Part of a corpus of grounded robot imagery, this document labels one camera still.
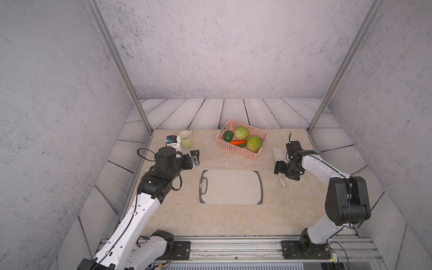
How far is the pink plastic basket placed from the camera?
104 cm

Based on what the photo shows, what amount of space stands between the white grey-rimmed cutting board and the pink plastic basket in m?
0.10

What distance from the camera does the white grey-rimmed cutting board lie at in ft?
2.97
